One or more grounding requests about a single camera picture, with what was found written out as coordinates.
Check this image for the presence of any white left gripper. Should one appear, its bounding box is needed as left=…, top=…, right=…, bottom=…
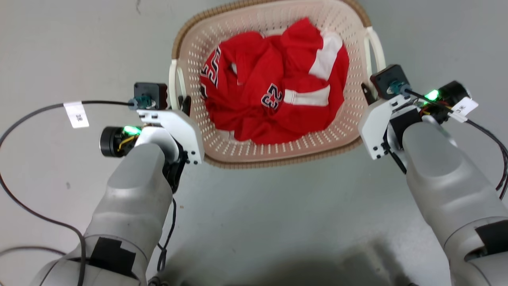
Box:
left=99, top=95, right=205, bottom=166

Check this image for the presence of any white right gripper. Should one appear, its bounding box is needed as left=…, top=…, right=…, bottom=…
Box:
left=358, top=81, right=471, bottom=161

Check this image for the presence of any beige plastic laundry basket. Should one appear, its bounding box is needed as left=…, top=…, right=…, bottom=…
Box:
left=169, top=0, right=386, bottom=170

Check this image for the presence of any red basketball jersey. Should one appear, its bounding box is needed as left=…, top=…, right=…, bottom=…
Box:
left=200, top=17, right=350, bottom=145

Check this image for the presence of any white paper cable label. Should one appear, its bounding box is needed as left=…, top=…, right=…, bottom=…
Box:
left=450, top=97, right=479, bottom=124
left=63, top=101, right=90, bottom=129

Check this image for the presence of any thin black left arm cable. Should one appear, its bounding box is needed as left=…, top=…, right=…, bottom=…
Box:
left=148, top=197, right=177, bottom=286

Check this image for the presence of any black right camera cable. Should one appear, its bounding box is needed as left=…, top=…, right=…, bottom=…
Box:
left=404, top=89, right=508, bottom=200

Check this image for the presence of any black camera cable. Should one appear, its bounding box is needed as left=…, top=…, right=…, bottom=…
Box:
left=0, top=100, right=136, bottom=286
left=404, top=89, right=508, bottom=200

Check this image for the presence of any black left camera cable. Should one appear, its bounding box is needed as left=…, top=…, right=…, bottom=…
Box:
left=0, top=100, right=136, bottom=286

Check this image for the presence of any thin grey floor cable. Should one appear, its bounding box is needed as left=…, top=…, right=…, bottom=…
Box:
left=0, top=246, right=67, bottom=257

